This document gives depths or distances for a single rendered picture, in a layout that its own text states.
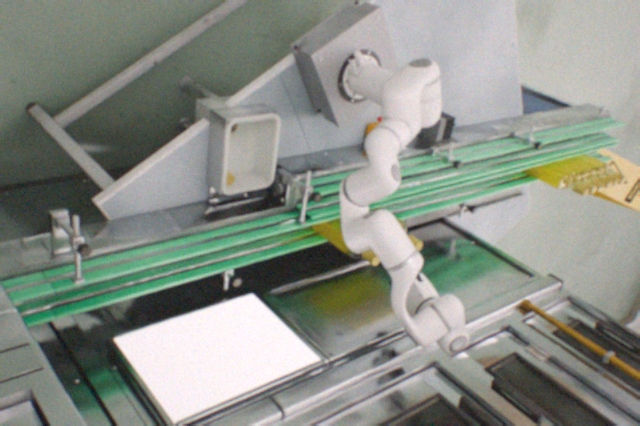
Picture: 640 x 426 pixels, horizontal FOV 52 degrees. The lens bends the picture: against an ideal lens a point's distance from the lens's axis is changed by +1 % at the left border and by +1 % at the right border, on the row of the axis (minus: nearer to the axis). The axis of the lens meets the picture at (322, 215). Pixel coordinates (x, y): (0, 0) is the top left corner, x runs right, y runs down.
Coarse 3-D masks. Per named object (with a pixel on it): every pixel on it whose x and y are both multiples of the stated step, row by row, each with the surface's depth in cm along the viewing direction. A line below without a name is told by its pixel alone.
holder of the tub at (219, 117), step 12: (216, 108) 176; (228, 108) 177; (240, 108) 178; (252, 108) 180; (264, 108) 181; (216, 120) 173; (228, 120) 170; (216, 132) 175; (216, 144) 176; (216, 156) 177; (216, 168) 179; (216, 180) 180; (216, 192) 188; (252, 192) 195; (216, 204) 185; (228, 204) 186
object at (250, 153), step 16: (240, 128) 181; (256, 128) 185; (272, 128) 182; (224, 144) 172; (240, 144) 184; (256, 144) 188; (272, 144) 183; (224, 160) 174; (240, 160) 187; (256, 160) 190; (272, 160) 185; (224, 176) 176; (240, 176) 188; (256, 176) 190; (272, 176) 187; (224, 192) 179; (240, 192) 183
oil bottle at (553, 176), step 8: (536, 168) 261; (544, 168) 258; (552, 168) 259; (536, 176) 261; (544, 176) 258; (552, 176) 256; (560, 176) 253; (568, 176) 254; (552, 184) 256; (560, 184) 254; (568, 184) 252; (576, 184) 251; (576, 192) 251; (584, 192) 248
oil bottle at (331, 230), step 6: (324, 222) 193; (330, 222) 193; (336, 222) 193; (318, 228) 196; (324, 228) 194; (330, 228) 192; (336, 228) 190; (324, 234) 194; (330, 234) 192; (336, 234) 190; (330, 240) 193; (336, 240) 191; (342, 240) 188; (342, 246) 189; (348, 252) 187; (354, 252) 187
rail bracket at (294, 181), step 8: (296, 176) 186; (288, 184) 186; (296, 184) 184; (304, 184) 182; (304, 192) 181; (312, 192) 180; (304, 200) 183; (312, 200) 179; (304, 208) 184; (304, 224) 186
